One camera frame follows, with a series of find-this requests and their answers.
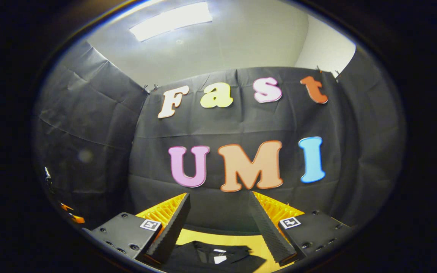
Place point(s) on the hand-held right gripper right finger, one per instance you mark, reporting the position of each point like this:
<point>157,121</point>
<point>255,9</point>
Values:
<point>268,227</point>

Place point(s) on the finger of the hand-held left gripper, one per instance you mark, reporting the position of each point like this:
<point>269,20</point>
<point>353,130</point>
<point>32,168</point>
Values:
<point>75,217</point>

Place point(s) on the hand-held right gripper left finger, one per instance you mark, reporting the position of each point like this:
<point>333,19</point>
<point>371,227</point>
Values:
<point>175,223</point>

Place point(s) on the black button shirt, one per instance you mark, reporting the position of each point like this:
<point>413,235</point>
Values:
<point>203,259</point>

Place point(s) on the black backdrop cloth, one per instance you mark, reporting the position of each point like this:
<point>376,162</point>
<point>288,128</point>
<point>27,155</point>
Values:
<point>108,132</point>

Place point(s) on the ceiling light panel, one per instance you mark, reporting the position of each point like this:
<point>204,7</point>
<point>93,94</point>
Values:
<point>171,21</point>

